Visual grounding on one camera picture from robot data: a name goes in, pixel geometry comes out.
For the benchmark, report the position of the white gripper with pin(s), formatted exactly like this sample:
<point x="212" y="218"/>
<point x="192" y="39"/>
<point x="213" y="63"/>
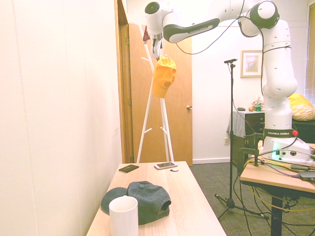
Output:
<point x="156" y="50"/>

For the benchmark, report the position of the yellow smiley face cap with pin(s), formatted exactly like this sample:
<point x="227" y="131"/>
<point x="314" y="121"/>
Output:
<point x="162" y="76"/>

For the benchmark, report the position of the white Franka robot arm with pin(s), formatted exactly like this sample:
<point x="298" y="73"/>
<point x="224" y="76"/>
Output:
<point x="278" y="81"/>

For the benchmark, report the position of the dark blue denim cap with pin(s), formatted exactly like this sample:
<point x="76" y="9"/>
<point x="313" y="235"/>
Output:
<point x="147" y="196"/>

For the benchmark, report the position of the white coat rack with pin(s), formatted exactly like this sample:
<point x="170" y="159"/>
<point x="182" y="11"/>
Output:
<point x="147" y="110"/>

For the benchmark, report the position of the brown wooden door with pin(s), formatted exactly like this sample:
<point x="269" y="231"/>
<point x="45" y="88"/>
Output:
<point x="182" y="123"/>

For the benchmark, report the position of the grey hanging cloth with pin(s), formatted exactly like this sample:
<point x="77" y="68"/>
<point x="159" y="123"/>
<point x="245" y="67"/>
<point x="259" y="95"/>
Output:
<point x="237" y="123"/>

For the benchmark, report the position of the white smartphone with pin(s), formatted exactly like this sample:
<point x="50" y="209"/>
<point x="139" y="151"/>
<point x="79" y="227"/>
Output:
<point x="165" y="165"/>

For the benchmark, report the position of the small black flat box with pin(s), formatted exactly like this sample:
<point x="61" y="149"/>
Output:
<point x="129" y="168"/>

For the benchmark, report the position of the black tripod stand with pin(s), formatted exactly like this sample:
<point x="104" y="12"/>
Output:
<point x="231" y="147"/>

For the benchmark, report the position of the dark wooden dresser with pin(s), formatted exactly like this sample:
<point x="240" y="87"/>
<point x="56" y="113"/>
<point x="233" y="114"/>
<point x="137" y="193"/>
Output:
<point x="254" y="121"/>

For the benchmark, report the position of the black C-clamp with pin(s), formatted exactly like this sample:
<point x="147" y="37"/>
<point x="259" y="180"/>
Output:
<point x="242" y="157"/>

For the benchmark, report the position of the plain yellow cushion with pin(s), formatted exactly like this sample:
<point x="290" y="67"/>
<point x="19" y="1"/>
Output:
<point x="299" y="98"/>

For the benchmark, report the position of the window blind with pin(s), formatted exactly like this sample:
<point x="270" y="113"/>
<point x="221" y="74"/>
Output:
<point x="310" y="68"/>

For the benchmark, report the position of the yellow white patterned pillow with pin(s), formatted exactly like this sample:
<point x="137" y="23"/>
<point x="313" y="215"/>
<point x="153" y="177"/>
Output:
<point x="304" y="111"/>

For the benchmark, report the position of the red round knob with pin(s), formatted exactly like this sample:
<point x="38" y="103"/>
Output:
<point x="294" y="133"/>

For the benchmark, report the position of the white cylindrical cup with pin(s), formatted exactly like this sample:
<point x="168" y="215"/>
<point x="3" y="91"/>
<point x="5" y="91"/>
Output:
<point x="123" y="218"/>

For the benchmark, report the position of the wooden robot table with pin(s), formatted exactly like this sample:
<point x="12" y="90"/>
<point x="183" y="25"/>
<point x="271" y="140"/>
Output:
<point x="270" y="178"/>

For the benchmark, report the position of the black flat device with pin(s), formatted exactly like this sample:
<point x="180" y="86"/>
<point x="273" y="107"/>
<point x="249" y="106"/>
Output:
<point x="307" y="175"/>

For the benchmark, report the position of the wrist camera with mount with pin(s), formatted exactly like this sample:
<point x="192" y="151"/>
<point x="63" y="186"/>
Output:
<point x="146" y="35"/>

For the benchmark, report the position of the wooden door frame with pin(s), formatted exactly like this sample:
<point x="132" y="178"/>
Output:
<point x="124" y="98"/>

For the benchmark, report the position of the black camera on stand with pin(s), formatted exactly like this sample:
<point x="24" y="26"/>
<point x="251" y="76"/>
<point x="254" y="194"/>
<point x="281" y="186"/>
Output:
<point x="230" y="60"/>

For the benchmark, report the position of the framed wall picture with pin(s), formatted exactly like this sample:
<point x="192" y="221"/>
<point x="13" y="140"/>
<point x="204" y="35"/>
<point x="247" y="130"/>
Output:
<point x="251" y="64"/>

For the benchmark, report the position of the white wall outlet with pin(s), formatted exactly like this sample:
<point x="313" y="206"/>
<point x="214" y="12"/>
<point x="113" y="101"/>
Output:
<point x="226" y="141"/>

